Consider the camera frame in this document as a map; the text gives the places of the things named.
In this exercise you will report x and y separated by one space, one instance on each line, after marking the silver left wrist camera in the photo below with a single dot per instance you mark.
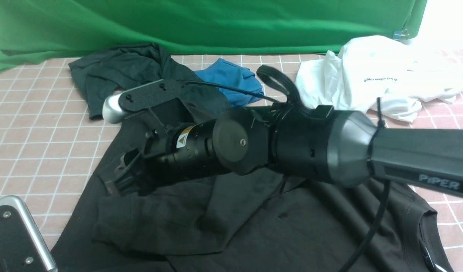
22 247

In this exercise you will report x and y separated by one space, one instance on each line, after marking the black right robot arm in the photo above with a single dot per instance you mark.
338 147

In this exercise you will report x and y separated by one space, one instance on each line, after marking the blue t-shirt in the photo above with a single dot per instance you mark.
226 73

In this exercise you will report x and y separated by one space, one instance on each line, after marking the blue binder clip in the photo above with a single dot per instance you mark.
401 35

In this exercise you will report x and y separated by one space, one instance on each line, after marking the dark teal t-shirt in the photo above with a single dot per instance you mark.
99 74

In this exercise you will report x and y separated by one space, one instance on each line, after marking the white t-shirt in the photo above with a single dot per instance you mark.
368 68

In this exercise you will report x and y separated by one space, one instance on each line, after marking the dark gray long-sleeve top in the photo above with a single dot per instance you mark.
261 222

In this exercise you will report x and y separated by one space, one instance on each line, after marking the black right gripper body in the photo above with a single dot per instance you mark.
184 154

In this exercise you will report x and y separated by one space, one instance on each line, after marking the green backdrop cloth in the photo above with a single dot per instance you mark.
32 31

